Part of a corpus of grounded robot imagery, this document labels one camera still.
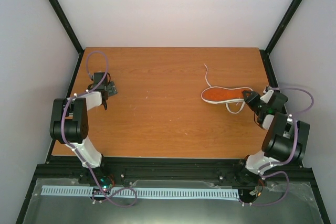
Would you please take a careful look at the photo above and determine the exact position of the black frame post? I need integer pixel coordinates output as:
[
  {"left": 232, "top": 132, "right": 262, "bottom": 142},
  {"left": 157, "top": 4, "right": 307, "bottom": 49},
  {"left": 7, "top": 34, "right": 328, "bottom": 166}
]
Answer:
[
  {"left": 264, "top": 0, "right": 320, "bottom": 55},
  {"left": 33, "top": 0, "right": 85, "bottom": 55}
]

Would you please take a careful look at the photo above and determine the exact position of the light blue cable duct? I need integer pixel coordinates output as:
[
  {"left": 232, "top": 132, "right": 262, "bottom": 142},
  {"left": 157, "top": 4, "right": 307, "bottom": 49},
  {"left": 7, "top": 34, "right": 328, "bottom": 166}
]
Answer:
[{"left": 40, "top": 185, "right": 239, "bottom": 201}]

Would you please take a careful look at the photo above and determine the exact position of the black aluminium frame rail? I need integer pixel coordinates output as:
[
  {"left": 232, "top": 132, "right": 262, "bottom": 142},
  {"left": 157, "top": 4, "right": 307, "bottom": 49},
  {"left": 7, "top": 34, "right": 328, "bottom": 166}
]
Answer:
[{"left": 33, "top": 157, "right": 314, "bottom": 189}]

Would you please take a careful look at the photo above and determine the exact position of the black white sneaker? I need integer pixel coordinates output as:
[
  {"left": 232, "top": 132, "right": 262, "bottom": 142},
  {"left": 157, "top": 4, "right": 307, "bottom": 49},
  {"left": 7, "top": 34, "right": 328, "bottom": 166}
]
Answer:
[{"left": 201, "top": 86, "right": 252, "bottom": 104}]

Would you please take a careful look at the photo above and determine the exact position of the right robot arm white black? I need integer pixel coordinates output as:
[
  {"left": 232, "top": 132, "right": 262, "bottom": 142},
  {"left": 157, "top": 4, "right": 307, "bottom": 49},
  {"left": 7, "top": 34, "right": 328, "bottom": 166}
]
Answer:
[{"left": 234, "top": 87, "right": 310, "bottom": 185}]

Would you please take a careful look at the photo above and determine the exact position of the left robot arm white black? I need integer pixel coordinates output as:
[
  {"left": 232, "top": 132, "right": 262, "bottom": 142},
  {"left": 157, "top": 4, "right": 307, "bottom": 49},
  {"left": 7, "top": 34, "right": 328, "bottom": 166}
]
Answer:
[{"left": 49, "top": 72, "right": 118, "bottom": 184}]

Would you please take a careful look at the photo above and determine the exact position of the white shoelace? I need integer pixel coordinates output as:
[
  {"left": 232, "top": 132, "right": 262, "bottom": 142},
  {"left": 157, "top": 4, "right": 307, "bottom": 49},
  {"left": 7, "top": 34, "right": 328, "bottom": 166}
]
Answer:
[{"left": 202, "top": 63, "right": 246, "bottom": 114}]

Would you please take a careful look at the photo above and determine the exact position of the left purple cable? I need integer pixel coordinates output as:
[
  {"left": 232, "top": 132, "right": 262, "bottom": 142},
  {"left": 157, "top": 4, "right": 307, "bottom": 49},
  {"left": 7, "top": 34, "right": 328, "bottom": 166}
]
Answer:
[{"left": 60, "top": 50, "right": 138, "bottom": 208}]

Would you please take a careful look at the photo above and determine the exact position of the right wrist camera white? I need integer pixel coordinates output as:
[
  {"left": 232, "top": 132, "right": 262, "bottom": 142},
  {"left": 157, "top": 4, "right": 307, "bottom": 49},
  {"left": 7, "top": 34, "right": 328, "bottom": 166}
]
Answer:
[{"left": 260, "top": 86, "right": 274, "bottom": 104}]

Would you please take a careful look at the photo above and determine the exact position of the left black frame post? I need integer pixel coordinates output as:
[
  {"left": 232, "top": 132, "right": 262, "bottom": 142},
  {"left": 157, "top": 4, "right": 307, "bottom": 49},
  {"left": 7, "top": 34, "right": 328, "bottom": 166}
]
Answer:
[{"left": 33, "top": 0, "right": 85, "bottom": 55}]

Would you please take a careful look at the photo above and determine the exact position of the right black frame post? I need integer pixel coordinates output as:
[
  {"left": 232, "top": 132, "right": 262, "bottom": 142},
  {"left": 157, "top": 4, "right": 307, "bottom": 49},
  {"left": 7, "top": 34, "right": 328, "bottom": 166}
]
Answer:
[{"left": 264, "top": 0, "right": 320, "bottom": 55}]

